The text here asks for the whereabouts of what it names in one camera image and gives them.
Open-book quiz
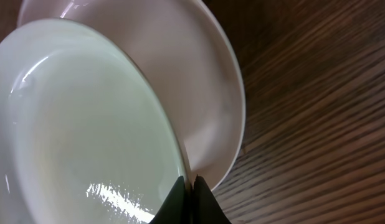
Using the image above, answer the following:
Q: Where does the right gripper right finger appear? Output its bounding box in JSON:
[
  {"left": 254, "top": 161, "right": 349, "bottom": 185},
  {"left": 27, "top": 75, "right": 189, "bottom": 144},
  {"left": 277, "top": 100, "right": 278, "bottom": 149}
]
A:
[{"left": 191, "top": 175, "right": 231, "bottom": 224}]

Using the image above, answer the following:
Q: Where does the white plate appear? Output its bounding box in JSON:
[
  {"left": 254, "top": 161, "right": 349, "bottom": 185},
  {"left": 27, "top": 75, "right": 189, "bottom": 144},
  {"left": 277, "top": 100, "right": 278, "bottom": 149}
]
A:
[
  {"left": 17, "top": 0, "right": 245, "bottom": 189},
  {"left": 0, "top": 19, "right": 189, "bottom": 223}
]

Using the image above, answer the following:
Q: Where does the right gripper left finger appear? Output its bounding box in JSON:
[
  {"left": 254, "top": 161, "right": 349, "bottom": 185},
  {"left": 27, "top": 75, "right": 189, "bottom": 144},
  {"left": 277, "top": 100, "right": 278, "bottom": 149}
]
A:
[{"left": 149, "top": 176, "right": 189, "bottom": 224}]

